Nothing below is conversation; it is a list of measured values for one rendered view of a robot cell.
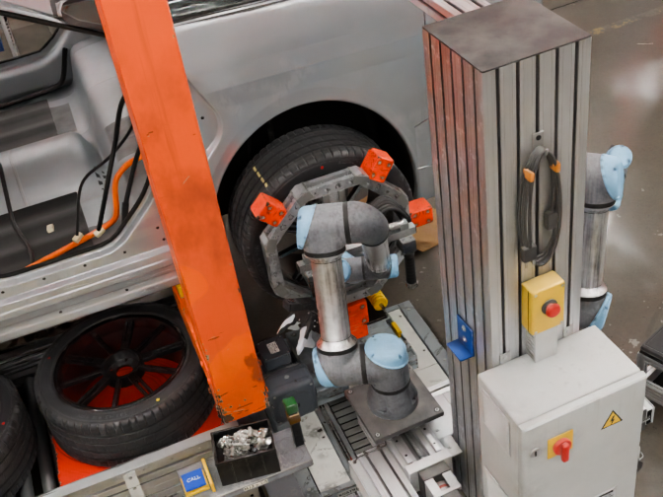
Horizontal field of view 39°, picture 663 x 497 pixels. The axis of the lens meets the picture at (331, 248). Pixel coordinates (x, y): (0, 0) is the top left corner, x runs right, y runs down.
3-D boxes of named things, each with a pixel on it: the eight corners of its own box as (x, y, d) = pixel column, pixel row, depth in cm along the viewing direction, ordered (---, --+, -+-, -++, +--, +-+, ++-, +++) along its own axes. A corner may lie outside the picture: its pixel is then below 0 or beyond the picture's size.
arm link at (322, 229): (368, 391, 267) (346, 208, 249) (316, 396, 268) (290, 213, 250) (369, 373, 278) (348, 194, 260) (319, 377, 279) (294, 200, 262)
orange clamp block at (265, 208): (280, 200, 325) (260, 191, 319) (288, 212, 319) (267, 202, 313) (269, 216, 327) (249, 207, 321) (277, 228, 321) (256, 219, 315)
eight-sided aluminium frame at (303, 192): (409, 269, 363) (397, 150, 330) (416, 279, 358) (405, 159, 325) (276, 318, 351) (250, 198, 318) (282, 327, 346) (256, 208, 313)
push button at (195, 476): (201, 471, 315) (200, 466, 313) (207, 486, 309) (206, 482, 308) (182, 479, 313) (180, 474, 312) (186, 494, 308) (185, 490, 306)
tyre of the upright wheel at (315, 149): (331, 291, 389) (420, 160, 369) (352, 325, 371) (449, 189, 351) (194, 244, 351) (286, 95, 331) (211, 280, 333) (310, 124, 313)
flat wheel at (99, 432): (165, 319, 406) (152, 277, 392) (252, 400, 362) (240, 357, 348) (25, 401, 378) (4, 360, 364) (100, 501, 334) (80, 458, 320)
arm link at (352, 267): (360, 255, 288) (362, 255, 298) (324, 259, 289) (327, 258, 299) (362, 281, 287) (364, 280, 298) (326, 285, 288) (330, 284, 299)
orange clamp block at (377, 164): (374, 173, 333) (386, 151, 330) (384, 183, 327) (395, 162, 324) (358, 169, 329) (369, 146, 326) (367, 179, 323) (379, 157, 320)
